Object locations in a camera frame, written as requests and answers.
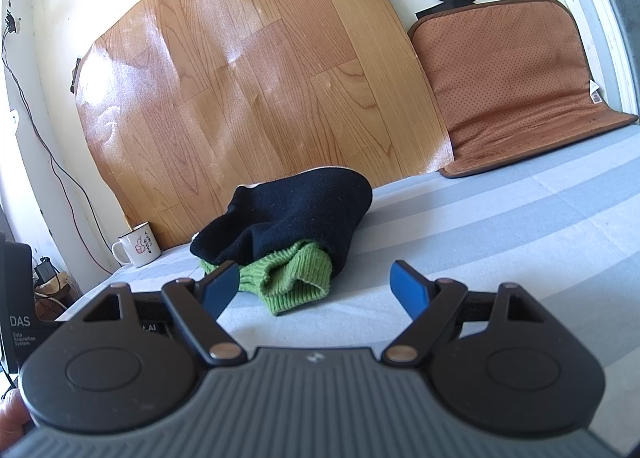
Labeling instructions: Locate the white enamel mug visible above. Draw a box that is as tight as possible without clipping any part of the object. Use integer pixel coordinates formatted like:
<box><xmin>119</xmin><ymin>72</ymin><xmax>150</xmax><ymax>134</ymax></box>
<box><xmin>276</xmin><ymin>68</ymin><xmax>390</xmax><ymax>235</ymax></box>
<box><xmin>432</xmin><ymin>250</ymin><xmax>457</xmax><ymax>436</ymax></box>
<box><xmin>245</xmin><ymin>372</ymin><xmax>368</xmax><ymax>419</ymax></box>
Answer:
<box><xmin>111</xmin><ymin>221</ymin><xmax>161</xmax><ymax>269</ymax></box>

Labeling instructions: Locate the blue striped bed sheet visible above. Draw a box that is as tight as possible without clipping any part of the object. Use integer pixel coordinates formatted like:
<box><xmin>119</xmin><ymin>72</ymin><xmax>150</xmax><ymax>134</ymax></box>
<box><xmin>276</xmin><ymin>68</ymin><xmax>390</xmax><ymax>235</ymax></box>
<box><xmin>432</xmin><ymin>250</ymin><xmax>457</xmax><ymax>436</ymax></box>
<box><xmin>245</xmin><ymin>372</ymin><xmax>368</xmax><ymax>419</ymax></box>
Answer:
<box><xmin>55</xmin><ymin>123</ymin><xmax>640</xmax><ymax>458</ymax></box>

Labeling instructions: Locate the person's left hand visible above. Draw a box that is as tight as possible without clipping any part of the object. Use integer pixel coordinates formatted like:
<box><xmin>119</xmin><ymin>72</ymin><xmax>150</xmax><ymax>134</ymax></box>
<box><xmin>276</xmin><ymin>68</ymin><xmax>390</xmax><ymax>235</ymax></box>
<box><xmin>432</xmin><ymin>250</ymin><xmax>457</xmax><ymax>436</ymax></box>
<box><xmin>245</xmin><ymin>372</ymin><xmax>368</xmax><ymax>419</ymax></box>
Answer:
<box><xmin>0</xmin><ymin>388</ymin><xmax>32</xmax><ymax>458</ymax></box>

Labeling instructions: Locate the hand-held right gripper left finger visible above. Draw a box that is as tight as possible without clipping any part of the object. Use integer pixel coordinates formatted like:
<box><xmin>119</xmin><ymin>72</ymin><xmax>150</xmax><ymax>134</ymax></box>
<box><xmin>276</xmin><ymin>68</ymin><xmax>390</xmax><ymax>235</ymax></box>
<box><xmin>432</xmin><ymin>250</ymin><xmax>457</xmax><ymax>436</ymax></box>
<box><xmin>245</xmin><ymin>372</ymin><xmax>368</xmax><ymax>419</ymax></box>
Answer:
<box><xmin>81</xmin><ymin>260</ymin><xmax>247</xmax><ymax>367</ymax></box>

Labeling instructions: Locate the navy green white knit sweater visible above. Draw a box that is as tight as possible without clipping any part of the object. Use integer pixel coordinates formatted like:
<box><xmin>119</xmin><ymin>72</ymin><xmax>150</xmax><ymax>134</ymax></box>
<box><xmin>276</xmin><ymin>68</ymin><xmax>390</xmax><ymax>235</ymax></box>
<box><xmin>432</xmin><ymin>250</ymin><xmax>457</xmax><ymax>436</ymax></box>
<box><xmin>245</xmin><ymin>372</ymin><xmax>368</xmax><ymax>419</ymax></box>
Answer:
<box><xmin>190</xmin><ymin>167</ymin><xmax>374</xmax><ymax>317</ymax></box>

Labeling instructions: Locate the brown wooden furniture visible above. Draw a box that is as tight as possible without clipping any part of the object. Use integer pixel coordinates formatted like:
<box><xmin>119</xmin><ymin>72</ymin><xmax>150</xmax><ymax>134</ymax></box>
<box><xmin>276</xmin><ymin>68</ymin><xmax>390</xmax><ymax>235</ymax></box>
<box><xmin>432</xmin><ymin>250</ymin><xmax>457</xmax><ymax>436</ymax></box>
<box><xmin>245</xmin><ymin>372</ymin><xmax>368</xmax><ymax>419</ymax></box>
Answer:
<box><xmin>34</xmin><ymin>272</ymin><xmax>77</xmax><ymax>321</ymax></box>

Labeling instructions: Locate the black power adapter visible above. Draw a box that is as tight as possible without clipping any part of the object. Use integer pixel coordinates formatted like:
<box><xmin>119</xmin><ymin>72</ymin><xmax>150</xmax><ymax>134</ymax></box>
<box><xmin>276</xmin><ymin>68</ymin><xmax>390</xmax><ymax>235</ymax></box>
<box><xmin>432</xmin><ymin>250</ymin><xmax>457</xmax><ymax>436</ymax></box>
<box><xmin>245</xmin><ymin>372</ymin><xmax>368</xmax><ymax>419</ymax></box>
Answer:
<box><xmin>34</xmin><ymin>259</ymin><xmax>57</xmax><ymax>285</ymax></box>

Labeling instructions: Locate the brown perforated seat cushion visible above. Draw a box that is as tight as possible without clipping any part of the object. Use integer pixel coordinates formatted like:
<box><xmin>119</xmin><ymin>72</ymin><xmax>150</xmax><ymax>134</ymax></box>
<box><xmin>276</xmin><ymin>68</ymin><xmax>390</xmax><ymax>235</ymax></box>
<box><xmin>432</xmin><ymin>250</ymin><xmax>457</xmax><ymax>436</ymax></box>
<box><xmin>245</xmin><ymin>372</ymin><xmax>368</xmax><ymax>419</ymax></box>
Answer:
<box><xmin>406</xmin><ymin>0</ymin><xmax>640</xmax><ymax>180</ymax></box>

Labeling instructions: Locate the wood-grain vinyl sheet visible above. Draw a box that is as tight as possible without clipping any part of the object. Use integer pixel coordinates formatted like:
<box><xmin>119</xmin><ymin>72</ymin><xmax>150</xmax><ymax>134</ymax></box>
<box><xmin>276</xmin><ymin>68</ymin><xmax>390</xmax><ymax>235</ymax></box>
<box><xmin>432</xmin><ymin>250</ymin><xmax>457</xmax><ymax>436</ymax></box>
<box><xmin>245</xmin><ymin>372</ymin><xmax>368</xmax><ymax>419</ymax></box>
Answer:
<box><xmin>70</xmin><ymin>0</ymin><xmax>456</xmax><ymax>249</ymax></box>

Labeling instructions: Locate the red wall cable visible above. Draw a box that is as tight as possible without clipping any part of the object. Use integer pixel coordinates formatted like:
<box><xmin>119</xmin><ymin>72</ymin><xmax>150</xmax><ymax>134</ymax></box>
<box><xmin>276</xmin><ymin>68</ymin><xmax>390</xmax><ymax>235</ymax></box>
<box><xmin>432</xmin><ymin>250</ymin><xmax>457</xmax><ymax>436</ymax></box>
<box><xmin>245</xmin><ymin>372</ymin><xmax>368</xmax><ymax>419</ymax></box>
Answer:
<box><xmin>27</xmin><ymin>105</ymin><xmax>116</xmax><ymax>274</ymax></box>

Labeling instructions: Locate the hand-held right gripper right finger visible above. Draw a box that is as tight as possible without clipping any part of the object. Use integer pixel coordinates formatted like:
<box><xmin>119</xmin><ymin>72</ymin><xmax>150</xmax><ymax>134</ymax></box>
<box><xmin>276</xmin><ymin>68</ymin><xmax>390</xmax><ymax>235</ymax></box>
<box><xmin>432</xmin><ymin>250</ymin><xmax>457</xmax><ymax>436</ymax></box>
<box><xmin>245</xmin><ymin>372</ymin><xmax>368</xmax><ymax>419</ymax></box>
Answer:
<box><xmin>384</xmin><ymin>260</ymin><xmax>546</xmax><ymax>367</ymax></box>

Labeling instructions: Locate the black wall cable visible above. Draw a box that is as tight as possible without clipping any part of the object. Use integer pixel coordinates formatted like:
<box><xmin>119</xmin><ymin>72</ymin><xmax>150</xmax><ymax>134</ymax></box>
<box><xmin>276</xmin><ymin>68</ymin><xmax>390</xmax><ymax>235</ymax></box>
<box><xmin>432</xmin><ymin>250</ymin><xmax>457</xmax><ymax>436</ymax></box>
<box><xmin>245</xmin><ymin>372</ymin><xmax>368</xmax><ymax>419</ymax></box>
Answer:
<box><xmin>1</xmin><ymin>23</ymin><xmax>118</xmax><ymax>275</ymax></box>

